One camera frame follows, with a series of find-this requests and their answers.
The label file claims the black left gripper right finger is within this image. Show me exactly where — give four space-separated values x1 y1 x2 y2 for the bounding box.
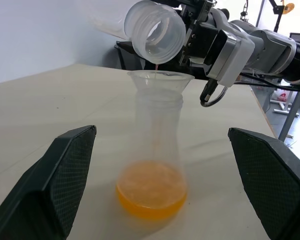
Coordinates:
227 127 300 240

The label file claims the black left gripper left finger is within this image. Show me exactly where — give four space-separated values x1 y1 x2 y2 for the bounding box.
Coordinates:
0 124 97 240

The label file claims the clear flask with orange liquid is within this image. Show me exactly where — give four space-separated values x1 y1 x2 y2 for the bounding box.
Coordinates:
89 0 187 65
114 91 189 222

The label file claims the clear plastic funnel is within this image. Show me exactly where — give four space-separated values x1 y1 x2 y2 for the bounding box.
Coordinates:
126 70 195 101

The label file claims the black background table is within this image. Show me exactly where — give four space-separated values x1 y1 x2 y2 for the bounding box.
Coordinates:
113 40 209 81

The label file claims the black stand with orange disc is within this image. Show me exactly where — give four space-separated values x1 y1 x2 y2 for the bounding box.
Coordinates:
267 0 296 32

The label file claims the red and white bag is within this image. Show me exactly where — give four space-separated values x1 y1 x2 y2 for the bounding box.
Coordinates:
271 89 290 103

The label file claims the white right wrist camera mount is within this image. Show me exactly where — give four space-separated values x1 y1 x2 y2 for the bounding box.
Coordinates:
204 8 256 88

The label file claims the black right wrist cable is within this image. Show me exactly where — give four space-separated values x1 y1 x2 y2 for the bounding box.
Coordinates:
199 72 300 109

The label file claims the white desk frame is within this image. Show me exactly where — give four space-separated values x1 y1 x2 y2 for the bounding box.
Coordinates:
249 84 300 142

